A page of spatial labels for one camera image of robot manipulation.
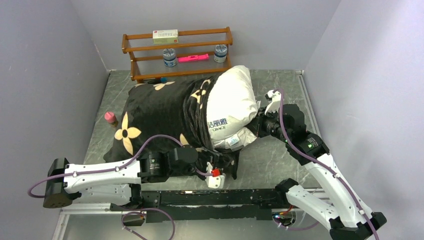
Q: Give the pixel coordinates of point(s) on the white green box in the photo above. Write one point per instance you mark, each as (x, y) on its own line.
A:
(162, 37)

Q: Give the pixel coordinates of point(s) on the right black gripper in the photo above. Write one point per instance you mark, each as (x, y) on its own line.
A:
(256, 125)

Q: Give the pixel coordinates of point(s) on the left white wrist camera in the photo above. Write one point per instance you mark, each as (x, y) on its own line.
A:
(217, 178)

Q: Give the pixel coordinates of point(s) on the aluminium frame rail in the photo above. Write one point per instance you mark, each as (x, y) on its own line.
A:
(90, 221)

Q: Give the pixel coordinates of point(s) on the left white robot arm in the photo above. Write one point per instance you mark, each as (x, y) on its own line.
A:
(120, 183)

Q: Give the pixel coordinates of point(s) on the left blue white jar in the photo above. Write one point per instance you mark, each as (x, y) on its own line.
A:
(169, 57)

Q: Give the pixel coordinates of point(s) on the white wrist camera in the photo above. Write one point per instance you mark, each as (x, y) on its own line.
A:
(217, 178)
(274, 98)

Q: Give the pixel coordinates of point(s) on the black floral pillowcase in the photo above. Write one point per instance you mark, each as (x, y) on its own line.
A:
(161, 117)

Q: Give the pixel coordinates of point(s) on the right blue white jar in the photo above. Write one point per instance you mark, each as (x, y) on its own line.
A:
(220, 53)

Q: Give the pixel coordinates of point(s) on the blue white jar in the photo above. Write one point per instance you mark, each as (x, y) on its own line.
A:
(169, 57)
(220, 53)

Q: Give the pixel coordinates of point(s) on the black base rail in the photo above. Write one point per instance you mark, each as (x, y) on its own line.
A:
(260, 204)

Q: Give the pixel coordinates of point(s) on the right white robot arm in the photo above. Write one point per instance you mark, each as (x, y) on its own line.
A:
(346, 216)

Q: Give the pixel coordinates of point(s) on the wooden two-tier shelf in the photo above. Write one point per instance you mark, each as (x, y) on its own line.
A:
(147, 61)

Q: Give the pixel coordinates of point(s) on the black blue marker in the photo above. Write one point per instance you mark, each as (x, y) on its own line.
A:
(157, 80)

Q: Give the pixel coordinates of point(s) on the pink flat tool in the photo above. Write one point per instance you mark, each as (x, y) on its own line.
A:
(193, 58)

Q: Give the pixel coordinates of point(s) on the pink small cup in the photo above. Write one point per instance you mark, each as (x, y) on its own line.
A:
(111, 119)

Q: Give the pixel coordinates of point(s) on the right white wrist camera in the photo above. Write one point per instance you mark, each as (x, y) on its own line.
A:
(274, 98)

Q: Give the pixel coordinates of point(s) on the white pillow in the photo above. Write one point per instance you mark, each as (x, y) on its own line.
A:
(231, 106)

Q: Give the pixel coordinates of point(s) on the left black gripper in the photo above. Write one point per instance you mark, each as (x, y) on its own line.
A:
(209, 156)

